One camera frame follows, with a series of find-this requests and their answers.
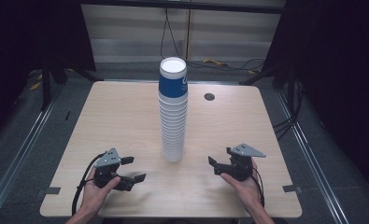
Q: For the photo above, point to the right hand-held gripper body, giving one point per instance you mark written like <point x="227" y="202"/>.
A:
<point x="243" y="165"/>

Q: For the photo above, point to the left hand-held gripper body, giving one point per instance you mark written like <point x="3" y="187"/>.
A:
<point x="109" y="160"/>

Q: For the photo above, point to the stack of paper cups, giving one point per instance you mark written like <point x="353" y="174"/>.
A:
<point x="173" y="130"/>

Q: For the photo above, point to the person's right hand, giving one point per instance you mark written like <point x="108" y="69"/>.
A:
<point x="249" y="191"/>

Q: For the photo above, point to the person's left hand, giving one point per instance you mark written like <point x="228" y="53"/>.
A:
<point x="93" y="197"/>

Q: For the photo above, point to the grey tape strip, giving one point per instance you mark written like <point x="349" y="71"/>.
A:
<point x="51" y="190"/>
<point x="291" y="188"/>

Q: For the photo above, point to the round dark table grommet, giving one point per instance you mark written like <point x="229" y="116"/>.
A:
<point x="209" y="96"/>

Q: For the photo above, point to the yellow tape scrap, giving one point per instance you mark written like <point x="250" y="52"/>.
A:
<point x="215" y="62"/>
<point x="35" y="86"/>

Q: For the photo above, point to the black metal stand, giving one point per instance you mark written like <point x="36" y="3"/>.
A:
<point x="289" y="84"/>
<point x="45" y="87"/>

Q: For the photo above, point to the dark curtain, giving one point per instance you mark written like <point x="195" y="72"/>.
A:
<point x="337" y="62"/>
<point x="26" y="40"/>

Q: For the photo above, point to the metal floor rail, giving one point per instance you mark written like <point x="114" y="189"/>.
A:
<point x="20" y="149"/>
<point x="309" y="149"/>

